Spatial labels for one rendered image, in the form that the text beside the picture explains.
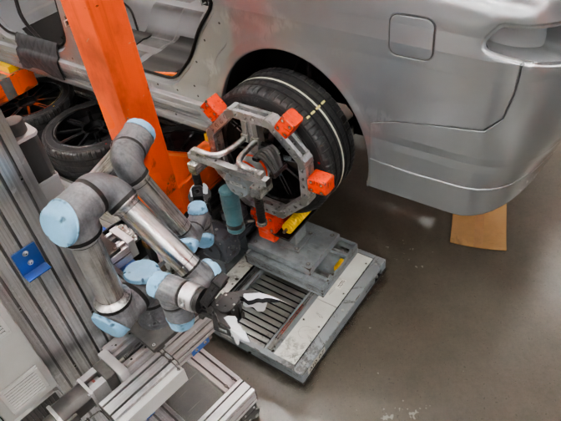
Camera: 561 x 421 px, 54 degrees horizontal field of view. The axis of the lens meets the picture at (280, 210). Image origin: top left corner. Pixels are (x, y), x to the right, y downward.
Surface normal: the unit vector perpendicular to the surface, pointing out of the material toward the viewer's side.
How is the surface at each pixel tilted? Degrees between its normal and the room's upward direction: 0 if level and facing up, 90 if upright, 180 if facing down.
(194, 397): 0
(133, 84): 90
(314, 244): 0
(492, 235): 2
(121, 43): 90
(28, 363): 90
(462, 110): 90
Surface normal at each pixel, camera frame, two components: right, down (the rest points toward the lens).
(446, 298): -0.11, -0.74
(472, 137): -0.50, 0.62
